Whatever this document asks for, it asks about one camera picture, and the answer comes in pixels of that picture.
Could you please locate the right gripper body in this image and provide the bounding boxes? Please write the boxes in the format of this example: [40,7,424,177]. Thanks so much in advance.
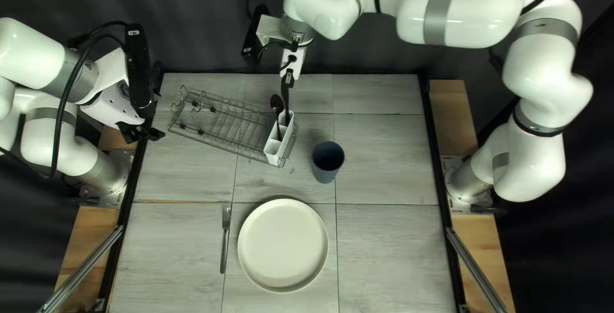
[256,14,309,82]

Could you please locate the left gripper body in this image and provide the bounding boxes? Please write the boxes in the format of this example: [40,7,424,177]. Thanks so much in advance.
[79,48,146,130]

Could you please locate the pale plate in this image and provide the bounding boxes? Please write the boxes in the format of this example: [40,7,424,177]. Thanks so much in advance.
[237,198,330,293]

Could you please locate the black spoon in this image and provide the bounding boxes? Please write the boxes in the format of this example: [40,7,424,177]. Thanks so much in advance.
[270,93,286,142]

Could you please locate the dark blue cup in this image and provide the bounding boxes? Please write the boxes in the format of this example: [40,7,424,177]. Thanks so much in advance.
[311,141,346,184]

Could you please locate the fork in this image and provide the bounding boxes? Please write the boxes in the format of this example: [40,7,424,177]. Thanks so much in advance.
[220,205,233,275]

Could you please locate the white cutlery holder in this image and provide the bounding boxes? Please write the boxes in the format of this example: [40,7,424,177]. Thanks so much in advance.
[263,109,298,167]

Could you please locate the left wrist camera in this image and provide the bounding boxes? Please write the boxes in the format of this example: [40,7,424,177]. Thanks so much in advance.
[125,24,156,119]

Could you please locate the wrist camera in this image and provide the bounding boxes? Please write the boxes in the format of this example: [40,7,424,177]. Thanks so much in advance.
[241,5,270,59]
[125,24,156,119]

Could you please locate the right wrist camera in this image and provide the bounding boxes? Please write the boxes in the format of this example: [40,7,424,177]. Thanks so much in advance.
[241,5,270,59]

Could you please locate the wire dish rack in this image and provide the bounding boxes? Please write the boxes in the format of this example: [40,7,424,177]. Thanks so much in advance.
[168,85,288,167]

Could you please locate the black frame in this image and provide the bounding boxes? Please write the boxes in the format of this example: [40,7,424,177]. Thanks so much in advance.
[37,15,614,313]

